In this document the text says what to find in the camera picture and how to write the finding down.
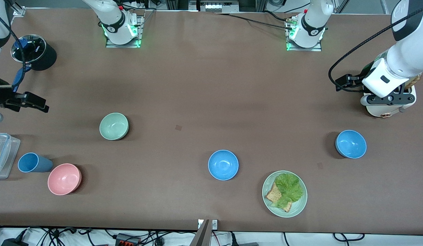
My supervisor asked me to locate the green lettuce leaf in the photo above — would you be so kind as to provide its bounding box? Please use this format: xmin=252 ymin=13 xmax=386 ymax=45
xmin=275 ymin=173 xmax=304 ymax=209

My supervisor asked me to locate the silver equipment box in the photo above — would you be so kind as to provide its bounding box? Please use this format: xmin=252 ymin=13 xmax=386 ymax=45
xmin=198 ymin=0 xmax=232 ymax=13

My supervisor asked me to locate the black power adapter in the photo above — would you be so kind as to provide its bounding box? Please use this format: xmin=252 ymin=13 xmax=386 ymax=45
xmin=1 ymin=238 xmax=29 ymax=246

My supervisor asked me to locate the blue flat strap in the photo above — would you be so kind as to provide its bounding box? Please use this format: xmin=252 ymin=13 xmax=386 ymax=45
xmin=12 ymin=66 xmax=32 ymax=93

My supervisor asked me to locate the black table cable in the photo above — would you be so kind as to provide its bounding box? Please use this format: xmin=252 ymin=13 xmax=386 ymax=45
xmin=215 ymin=13 xmax=294 ymax=30

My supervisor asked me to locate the blue bowl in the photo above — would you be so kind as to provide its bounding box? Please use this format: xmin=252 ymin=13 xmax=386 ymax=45
xmin=208 ymin=150 xmax=239 ymax=180
xmin=335 ymin=130 xmax=367 ymax=159

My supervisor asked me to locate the seeded toast slice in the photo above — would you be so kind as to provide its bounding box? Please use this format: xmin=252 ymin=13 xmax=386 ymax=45
xmin=265 ymin=183 xmax=293 ymax=213

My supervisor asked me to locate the red black power strip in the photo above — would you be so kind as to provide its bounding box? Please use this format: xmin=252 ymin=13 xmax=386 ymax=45
xmin=115 ymin=233 xmax=141 ymax=246

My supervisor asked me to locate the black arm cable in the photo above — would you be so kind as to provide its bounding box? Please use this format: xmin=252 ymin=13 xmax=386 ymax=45
xmin=0 ymin=9 xmax=27 ymax=91
xmin=329 ymin=4 xmax=423 ymax=93

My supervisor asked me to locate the white toaster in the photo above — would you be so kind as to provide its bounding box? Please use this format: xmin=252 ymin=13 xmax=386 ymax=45
xmin=362 ymin=61 xmax=417 ymax=118

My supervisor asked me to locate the black round container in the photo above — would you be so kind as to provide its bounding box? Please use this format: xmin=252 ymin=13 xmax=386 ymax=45
xmin=11 ymin=34 xmax=57 ymax=71

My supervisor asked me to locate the white pole bracket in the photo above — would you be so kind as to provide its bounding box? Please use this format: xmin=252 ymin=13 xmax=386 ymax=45
xmin=198 ymin=219 xmax=218 ymax=230

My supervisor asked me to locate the green bowl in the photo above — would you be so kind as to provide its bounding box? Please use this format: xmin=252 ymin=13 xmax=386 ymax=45
xmin=100 ymin=113 xmax=129 ymax=140

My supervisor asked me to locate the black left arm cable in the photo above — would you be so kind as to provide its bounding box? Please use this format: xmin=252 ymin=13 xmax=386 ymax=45
xmin=329 ymin=4 xmax=423 ymax=93

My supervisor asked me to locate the grey camera pole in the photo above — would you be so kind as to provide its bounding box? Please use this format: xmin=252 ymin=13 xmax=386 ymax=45
xmin=189 ymin=219 xmax=210 ymax=246

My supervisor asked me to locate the blue cup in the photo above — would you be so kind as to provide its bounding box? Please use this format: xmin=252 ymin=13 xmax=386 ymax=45
xmin=18 ymin=152 xmax=53 ymax=173

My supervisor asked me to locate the clear plastic container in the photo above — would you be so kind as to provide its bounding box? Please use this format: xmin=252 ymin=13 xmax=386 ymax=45
xmin=0 ymin=133 xmax=21 ymax=180

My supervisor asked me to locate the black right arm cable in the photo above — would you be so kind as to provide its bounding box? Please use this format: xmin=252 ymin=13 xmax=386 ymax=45
xmin=0 ymin=9 xmax=27 ymax=91

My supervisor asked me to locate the pink bowl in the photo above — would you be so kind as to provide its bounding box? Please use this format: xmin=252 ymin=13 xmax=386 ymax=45
xmin=48 ymin=163 xmax=82 ymax=195

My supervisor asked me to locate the green plate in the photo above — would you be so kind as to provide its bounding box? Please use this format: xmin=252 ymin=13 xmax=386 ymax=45
xmin=262 ymin=170 xmax=308 ymax=218

